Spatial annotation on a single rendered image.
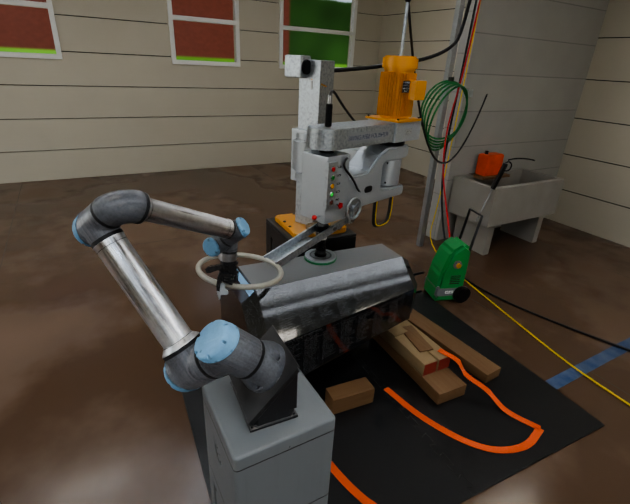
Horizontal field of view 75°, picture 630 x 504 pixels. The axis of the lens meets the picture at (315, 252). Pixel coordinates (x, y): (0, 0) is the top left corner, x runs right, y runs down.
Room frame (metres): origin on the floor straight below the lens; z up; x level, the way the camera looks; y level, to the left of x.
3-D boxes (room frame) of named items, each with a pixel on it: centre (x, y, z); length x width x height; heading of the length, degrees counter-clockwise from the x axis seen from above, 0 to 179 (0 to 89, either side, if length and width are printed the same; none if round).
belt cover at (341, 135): (2.78, -0.28, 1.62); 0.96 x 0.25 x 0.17; 136
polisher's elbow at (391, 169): (3.00, -0.50, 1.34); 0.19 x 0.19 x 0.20
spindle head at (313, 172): (2.58, -0.09, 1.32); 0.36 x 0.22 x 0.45; 136
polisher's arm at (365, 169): (2.80, -0.32, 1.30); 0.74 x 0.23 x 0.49; 136
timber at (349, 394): (2.04, -0.28, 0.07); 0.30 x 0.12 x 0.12; 115
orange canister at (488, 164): (5.15, -2.15, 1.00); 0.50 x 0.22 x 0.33; 121
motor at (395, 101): (2.99, -0.51, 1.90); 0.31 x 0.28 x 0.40; 46
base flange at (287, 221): (3.34, 0.06, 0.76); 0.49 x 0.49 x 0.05; 27
